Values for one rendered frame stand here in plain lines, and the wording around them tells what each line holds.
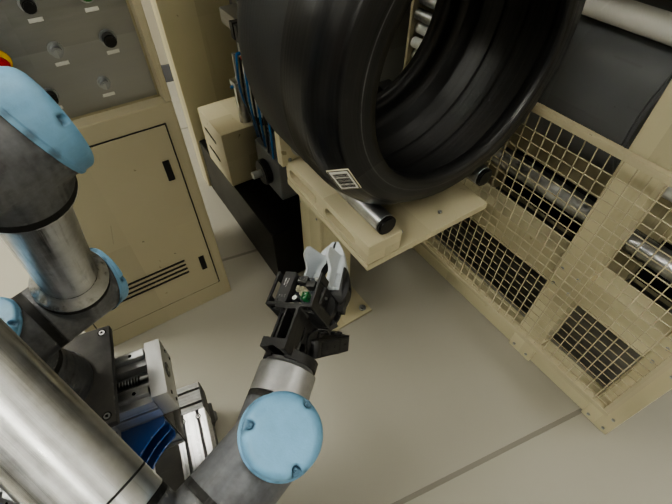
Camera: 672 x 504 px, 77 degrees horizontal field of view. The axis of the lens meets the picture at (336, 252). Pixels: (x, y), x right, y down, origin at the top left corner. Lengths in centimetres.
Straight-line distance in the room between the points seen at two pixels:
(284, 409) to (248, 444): 4
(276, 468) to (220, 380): 132
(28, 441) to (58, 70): 103
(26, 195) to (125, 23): 85
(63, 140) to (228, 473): 34
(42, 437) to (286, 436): 18
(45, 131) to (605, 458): 174
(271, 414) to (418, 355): 136
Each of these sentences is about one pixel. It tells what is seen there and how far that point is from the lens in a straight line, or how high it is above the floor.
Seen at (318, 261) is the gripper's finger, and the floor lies 101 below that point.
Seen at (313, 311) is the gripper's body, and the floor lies 105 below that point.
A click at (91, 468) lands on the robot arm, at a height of 116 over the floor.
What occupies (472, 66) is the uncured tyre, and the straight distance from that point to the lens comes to 112.
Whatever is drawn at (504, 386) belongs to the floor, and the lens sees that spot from 176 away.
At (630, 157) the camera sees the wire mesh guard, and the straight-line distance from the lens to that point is 105.
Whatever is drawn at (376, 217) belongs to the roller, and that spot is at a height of 92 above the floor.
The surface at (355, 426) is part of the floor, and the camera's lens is 159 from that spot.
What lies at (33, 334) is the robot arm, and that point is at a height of 91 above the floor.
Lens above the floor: 150
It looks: 49 degrees down
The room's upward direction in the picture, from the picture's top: straight up
